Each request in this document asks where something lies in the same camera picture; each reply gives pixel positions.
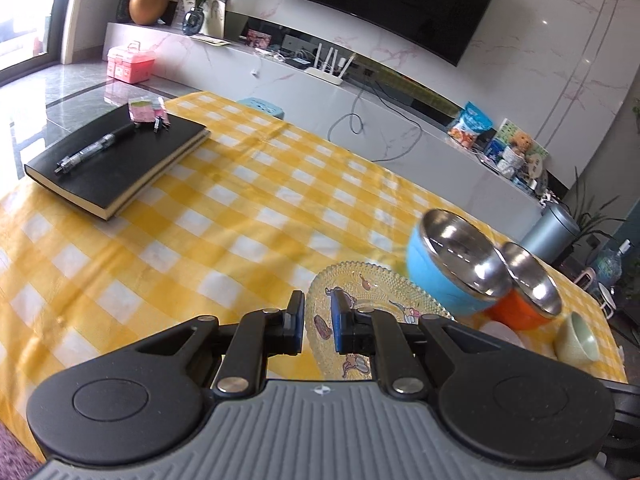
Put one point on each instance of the pink storage box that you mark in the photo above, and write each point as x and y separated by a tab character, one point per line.
129	64

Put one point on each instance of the blue steel-lined bowl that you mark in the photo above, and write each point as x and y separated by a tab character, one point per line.
435	275

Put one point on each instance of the black notebook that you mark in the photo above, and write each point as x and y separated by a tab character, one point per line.
120	160

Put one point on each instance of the long white media console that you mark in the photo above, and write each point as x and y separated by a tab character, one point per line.
310	95

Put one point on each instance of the green printed box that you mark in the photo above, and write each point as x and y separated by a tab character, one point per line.
505	132

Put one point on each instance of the teal plastic stool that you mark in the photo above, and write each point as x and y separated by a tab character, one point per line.
262	106

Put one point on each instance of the golden acorn-shaped jar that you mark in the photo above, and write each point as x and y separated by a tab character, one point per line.
146	5

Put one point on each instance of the wall-mounted black television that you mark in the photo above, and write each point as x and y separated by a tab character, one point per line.
385	0

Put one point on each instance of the small black clip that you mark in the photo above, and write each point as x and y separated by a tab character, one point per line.
157	125
165	123

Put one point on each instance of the large blue water bottle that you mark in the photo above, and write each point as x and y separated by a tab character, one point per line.
609	265

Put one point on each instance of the potted long-leaf plant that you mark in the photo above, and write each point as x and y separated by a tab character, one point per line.
592	217

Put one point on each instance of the pale green ceramic bowl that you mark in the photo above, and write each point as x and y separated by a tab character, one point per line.
580	340

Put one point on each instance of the yellow checkered tablecloth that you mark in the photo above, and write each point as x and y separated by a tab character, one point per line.
210	240

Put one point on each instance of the black clear pen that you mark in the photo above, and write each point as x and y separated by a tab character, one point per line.
95	147

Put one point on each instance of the pink sticky note packet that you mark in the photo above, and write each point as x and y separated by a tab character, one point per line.
142	110

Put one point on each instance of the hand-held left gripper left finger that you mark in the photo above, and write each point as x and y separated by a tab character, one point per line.
298	320

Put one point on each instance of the orange steel-lined bowl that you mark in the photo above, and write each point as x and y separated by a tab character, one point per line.
505	312

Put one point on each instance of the patterned clear glass plate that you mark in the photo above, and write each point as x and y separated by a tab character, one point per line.
382	285

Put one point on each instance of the grey pedal trash can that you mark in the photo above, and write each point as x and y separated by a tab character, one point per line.
550	232

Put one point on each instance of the white router with antennas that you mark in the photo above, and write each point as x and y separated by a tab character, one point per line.
327	70

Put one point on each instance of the blue snack bag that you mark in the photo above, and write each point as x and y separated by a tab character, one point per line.
469	125

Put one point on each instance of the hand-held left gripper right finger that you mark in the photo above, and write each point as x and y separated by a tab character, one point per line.
339	322

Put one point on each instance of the white round stool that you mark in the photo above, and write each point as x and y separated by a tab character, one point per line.
609	300

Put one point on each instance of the small pink heater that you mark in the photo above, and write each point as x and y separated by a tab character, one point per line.
586	279

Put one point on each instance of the photo frame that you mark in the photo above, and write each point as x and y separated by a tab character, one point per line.
215	17

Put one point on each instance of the brown plush bear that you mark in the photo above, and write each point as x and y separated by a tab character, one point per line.
521	142

